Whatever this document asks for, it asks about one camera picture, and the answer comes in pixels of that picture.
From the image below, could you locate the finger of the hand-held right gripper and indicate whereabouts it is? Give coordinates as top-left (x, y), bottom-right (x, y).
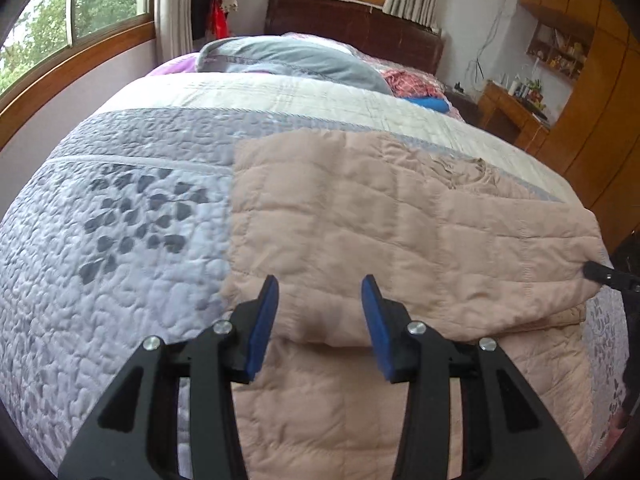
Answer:
top-left (582, 260), bottom-right (640, 293)

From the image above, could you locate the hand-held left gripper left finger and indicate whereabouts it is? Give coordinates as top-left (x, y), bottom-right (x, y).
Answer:
top-left (57, 275), bottom-right (280, 480)

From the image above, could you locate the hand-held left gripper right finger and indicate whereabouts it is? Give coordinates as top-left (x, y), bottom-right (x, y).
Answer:
top-left (361, 275), bottom-right (583, 480)

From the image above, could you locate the beige quilted coat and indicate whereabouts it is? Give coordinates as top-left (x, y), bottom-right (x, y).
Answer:
top-left (220, 130), bottom-right (603, 480)

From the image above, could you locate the grey leaf-print bedspread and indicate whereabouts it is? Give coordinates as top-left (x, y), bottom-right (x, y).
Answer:
top-left (0, 72), bottom-right (631, 480)

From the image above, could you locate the wooden wardrobe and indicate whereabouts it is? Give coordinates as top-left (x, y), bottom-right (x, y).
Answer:
top-left (520, 0), bottom-right (640, 256)

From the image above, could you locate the wooden desk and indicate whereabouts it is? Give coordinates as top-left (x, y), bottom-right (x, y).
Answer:
top-left (477, 81), bottom-right (551, 156)

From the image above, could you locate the dark wooden nightstand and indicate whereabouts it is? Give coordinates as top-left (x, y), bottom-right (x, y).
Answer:
top-left (445, 87), bottom-right (481, 126)

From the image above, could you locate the blue cloth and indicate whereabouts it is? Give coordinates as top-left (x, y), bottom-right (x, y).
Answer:
top-left (407, 96), bottom-right (448, 113)

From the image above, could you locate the red plaid cloth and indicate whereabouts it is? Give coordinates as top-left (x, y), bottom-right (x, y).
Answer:
top-left (380, 67), bottom-right (448, 101)

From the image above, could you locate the grey pillow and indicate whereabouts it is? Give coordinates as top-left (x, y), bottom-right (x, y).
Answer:
top-left (195, 36), bottom-right (393, 96)

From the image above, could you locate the pink floral bed sheet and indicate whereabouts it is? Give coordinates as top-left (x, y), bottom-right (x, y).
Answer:
top-left (282, 31), bottom-right (468, 123)

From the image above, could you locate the purple cloth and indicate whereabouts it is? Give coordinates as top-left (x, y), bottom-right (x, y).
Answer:
top-left (145, 52), bottom-right (201, 77)

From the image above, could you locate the dark wooden headboard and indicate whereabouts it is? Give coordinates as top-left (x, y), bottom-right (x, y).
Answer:
top-left (264, 0), bottom-right (446, 76)

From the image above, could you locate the red hanging garment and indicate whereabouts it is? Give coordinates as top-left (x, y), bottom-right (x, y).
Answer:
top-left (210, 0), bottom-right (236, 40)

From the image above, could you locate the white curtain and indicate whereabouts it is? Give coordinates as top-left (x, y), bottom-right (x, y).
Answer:
top-left (154, 0), bottom-right (193, 68)

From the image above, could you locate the black hanging garment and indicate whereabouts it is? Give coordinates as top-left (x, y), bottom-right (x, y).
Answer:
top-left (191, 0), bottom-right (217, 39)

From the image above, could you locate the large wood-framed window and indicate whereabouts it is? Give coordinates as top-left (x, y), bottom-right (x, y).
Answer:
top-left (0, 0), bottom-right (156, 151)

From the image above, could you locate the wooden wall shelf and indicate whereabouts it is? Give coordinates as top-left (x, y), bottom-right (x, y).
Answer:
top-left (526, 20), bottom-right (593, 81)

